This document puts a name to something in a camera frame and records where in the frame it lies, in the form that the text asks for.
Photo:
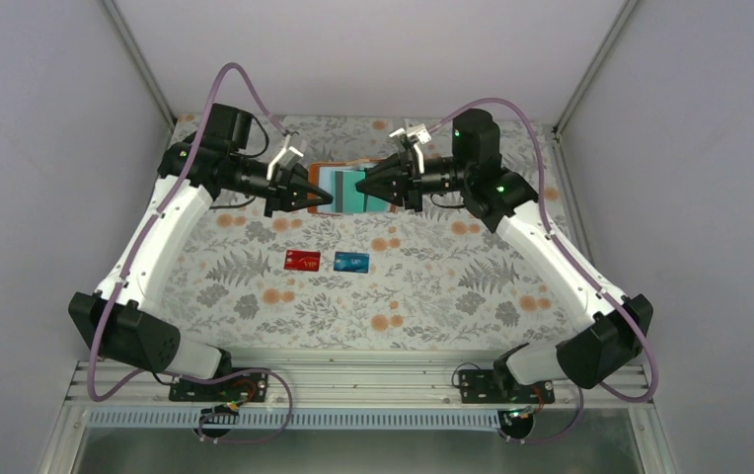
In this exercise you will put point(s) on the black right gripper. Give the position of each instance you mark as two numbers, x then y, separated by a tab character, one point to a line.
409	182

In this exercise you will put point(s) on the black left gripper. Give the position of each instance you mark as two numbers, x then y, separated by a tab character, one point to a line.
277	190

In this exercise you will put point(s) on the brown leather card holder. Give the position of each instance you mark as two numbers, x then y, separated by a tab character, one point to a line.
320	173

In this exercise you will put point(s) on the teal credit card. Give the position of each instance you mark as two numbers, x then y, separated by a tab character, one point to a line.
347	199

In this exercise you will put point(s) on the red VIP credit card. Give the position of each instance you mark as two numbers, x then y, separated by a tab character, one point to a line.
302	261

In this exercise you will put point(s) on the blue credit card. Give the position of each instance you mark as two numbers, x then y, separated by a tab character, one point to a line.
351	262

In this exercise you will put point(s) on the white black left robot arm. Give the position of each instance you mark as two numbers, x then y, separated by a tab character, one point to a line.
120	319

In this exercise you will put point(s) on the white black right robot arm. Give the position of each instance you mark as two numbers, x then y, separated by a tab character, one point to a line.
609	323

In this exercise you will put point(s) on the floral patterned table mat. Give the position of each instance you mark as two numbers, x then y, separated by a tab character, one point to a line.
438	280

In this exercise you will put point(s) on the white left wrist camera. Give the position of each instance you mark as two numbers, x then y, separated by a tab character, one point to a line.
292	149

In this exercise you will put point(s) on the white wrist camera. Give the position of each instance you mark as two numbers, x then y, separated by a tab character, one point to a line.
292	149
411	139

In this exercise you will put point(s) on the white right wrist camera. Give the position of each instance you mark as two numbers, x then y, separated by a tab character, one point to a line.
411	139

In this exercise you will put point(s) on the aluminium rail frame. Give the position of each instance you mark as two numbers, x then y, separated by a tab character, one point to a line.
351	379

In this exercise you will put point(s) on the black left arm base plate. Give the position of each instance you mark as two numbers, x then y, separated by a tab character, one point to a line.
244	388

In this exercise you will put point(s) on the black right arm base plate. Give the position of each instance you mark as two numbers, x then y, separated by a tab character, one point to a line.
480	386

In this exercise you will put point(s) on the grey slotted cable duct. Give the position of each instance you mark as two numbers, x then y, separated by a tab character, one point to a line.
300	419

